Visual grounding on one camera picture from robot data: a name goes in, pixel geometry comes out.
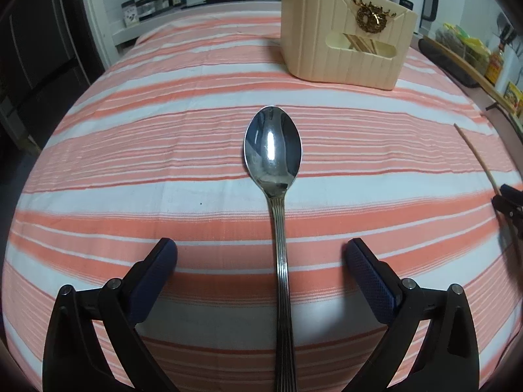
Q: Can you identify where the orange white striped tablecloth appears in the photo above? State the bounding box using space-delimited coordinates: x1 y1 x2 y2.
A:
0 2 523 392

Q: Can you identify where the cream ribbed utensil holder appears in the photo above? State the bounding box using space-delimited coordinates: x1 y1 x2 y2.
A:
280 0 418 90

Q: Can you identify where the black flat tray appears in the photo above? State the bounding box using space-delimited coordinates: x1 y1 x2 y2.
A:
419 39 481 89

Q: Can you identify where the white jar with black lid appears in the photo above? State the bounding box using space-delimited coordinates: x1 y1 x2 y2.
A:
122 0 140 28

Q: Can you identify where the gold deer wreath ornament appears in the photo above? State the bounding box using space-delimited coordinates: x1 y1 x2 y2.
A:
347 0 399 34

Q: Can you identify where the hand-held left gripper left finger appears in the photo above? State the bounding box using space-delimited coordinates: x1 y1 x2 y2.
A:
43 237 180 392

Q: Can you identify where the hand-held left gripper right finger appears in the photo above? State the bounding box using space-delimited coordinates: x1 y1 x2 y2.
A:
342 238 481 392

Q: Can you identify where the large steel spoon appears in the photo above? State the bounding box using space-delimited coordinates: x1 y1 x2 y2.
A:
244 106 303 392

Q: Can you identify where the yellow packet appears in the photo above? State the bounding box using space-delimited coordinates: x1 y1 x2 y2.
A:
503 82 523 116

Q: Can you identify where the white carton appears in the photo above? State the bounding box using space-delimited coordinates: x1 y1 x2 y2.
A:
497 53 523 99

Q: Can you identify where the clear bag of packets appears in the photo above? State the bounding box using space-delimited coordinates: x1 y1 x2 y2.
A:
435 22 492 74

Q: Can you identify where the orange sauce bottle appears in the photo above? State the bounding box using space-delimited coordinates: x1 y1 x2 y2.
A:
485 41 506 86

